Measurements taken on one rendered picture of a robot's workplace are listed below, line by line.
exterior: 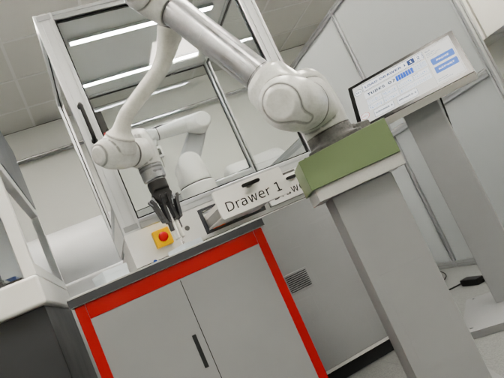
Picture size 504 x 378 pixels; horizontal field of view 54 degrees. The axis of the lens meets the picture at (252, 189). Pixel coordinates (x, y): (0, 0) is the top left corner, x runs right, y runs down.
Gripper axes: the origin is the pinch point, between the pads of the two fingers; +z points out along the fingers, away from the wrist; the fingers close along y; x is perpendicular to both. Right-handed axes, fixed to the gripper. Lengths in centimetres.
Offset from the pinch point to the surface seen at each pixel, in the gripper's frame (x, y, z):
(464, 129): -25, 192, 5
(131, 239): 28.1, -4.4, -6.0
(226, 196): -16.1, 15.0, -3.4
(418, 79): -57, 106, -19
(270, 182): -23.0, 32.0, -2.1
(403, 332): -61, 19, 59
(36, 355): 29, -53, 21
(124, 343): -20, -43, 27
